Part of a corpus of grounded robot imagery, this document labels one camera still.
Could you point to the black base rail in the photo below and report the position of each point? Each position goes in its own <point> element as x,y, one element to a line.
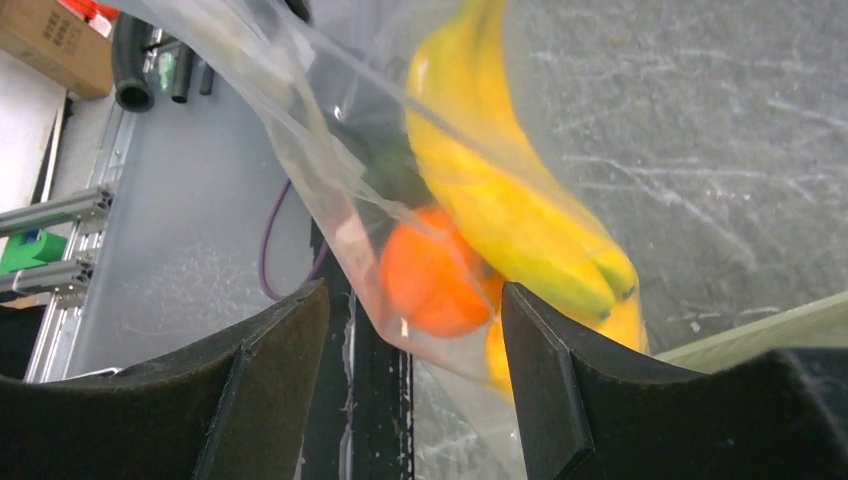
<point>359,424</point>

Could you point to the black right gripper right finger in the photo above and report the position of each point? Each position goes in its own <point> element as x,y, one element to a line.
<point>590,408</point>

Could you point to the yellow banana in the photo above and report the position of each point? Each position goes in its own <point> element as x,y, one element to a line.
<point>480,166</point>

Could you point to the brown cardboard box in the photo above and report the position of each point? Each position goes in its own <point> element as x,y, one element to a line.
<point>48,37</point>

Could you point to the yellow bell pepper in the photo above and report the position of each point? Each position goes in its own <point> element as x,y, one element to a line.
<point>625,326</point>

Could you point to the dark green avocado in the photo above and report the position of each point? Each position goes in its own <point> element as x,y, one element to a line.
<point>390,165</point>

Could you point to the orange tangerine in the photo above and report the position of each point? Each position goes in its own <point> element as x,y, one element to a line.
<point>438,283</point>

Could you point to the green block on rail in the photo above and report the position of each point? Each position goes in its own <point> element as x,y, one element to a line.
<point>32,249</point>

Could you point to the clear zip bag blue zipper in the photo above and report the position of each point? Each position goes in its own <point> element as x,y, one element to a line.
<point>406,127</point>

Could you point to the aluminium frame rail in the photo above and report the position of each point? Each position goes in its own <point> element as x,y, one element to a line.
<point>81,217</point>

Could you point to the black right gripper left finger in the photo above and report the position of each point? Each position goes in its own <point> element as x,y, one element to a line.
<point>233,405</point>

